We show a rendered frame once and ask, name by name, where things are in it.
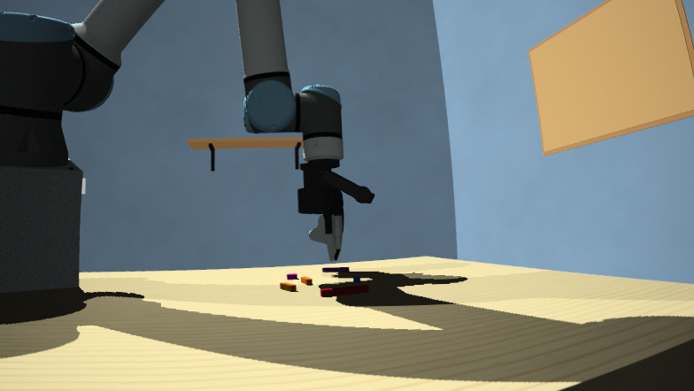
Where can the purple rod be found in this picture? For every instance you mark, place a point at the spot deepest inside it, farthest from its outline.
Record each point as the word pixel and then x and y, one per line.
pixel 335 269

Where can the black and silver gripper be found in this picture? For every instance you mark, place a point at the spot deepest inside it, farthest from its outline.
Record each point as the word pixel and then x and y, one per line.
pixel 329 198

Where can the red rod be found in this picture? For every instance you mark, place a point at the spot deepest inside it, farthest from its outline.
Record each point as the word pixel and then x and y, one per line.
pixel 344 291

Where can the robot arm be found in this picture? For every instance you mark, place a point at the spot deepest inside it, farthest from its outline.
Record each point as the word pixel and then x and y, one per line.
pixel 39 68

